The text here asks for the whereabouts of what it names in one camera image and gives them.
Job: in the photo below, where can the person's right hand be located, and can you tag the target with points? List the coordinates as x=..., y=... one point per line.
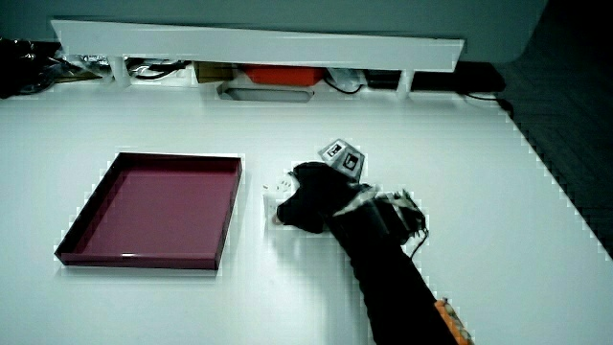
x=316, y=196

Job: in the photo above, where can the white socket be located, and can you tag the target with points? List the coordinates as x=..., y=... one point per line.
x=270, y=201

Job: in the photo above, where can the person's right forearm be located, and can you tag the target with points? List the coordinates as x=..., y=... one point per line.
x=392, y=287

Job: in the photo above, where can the clear plastic bag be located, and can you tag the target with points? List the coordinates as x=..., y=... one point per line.
x=86, y=64
x=346, y=76

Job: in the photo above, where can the red box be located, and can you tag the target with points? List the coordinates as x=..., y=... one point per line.
x=282, y=75

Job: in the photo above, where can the white desk shelf riser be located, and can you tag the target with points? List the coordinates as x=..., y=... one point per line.
x=258, y=45

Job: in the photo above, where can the brown cardboard box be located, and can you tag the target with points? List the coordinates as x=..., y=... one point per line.
x=213, y=72

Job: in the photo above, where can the maroon square tray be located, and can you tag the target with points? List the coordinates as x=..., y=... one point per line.
x=153, y=211

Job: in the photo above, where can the orange patterned sleeve cuff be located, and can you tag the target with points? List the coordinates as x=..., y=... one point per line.
x=454, y=323

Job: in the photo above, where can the black bag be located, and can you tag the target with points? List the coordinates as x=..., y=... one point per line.
x=24, y=67

